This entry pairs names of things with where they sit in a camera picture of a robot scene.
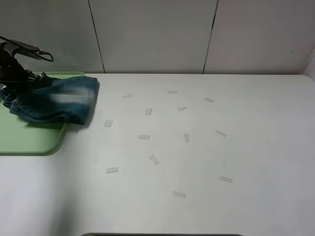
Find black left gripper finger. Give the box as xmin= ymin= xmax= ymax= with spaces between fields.
xmin=25 ymin=70 xmax=43 ymax=86

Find children's blue denim shorts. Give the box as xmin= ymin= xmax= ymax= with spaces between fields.
xmin=0 ymin=73 xmax=99 ymax=125

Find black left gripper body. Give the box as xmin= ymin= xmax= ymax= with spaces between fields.
xmin=0 ymin=42 xmax=29 ymax=92

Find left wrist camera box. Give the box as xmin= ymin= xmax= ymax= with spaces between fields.
xmin=0 ymin=36 xmax=54 ymax=62

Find light green plastic tray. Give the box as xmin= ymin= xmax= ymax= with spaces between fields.
xmin=0 ymin=72 xmax=86 ymax=155

